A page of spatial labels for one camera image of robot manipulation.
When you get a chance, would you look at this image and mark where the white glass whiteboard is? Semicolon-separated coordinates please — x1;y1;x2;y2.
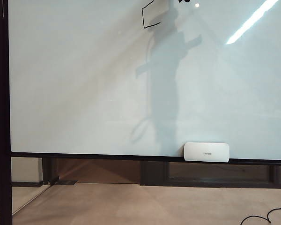
8;0;281;162

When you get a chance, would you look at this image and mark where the white whiteboard eraser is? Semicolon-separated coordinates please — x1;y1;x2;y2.
184;142;231;163

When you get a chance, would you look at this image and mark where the dark wooden wall baseboard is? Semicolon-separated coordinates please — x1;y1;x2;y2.
0;157;281;188

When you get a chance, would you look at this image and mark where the black whiteboard stand frame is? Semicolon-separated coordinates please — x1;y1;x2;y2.
0;0;281;225

